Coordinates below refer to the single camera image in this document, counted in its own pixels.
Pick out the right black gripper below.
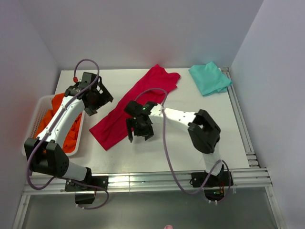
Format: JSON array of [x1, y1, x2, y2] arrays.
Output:
[[126, 116, 155, 142]]

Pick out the crimson red t shirt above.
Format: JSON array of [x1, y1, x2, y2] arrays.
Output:
[[90, 65, 181, 151]]

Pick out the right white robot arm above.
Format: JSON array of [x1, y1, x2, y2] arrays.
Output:
[[124, 101, 224, 186]]

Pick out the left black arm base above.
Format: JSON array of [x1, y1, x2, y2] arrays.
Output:
[[64, 176, 109, 208]]

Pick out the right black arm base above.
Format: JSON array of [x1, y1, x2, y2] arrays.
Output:
[[190, 171, 234, 202]]

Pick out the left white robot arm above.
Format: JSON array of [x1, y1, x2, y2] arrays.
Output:
[[24, 72, 113, 190]]

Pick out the orange t shirt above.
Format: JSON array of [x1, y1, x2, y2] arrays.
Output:
[[34, 93, 84, 156]]

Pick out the white plastic basket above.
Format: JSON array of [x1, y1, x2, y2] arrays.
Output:
[[25, 93, 85, 156]]

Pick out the teal folded t shirt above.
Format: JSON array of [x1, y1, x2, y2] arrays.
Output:
[[188, 62, 233, 96]]

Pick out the pink object at bottom edge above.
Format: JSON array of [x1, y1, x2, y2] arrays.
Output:
[[164, 225, 173, 229]]

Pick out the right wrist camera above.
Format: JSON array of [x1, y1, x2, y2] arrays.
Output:
[[124, 101, 157, 117]]

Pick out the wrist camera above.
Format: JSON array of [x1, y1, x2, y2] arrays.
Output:
[[72, 72, 99, 91], [124, 101, 157, 117]]

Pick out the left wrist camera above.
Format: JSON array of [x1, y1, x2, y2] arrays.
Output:
[[72, 72, 99, 91]]

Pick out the aluminium right side rail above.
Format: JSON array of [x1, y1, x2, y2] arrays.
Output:
[[220, 67, 260, 169]]

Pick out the aluminium rail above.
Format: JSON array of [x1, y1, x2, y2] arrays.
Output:
[[22, 168, 272, 195], [220, 67, 260, 169]]

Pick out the aluminium front rail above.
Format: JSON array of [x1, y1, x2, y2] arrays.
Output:
[[22, 168, 272, 195]]

